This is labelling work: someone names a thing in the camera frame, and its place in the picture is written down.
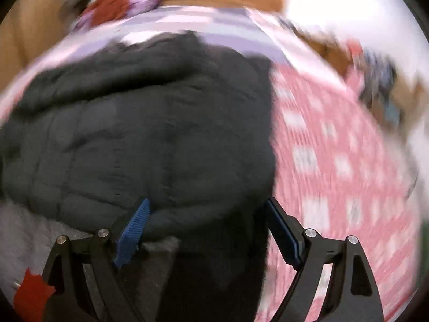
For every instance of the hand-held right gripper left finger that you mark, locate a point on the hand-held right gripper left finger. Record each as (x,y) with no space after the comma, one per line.
(132,231)

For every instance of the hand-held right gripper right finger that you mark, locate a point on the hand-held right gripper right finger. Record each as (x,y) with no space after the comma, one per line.
(285,234)

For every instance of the grey and black jacket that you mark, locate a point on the grey and black jacket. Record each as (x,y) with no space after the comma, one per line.
(150,134)

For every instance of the pile of plaid clothes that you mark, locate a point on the pile of plaid clothes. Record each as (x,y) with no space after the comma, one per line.
(378,77)

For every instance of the red patterned mat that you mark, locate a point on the red patterned mat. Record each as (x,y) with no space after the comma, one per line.
(335,174)

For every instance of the red tape piece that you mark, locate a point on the red tape piece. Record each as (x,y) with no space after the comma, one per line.
(32,295)

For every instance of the wooden bedside cabinet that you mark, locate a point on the wooden bedside cabinet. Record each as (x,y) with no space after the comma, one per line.
(328,50)

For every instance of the checkered bed quilt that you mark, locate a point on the checkered bed quilt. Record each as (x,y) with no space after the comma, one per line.
(201,26)

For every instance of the wooden wardrobe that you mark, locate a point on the wooden wardrobe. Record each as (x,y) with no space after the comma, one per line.
(30,30)

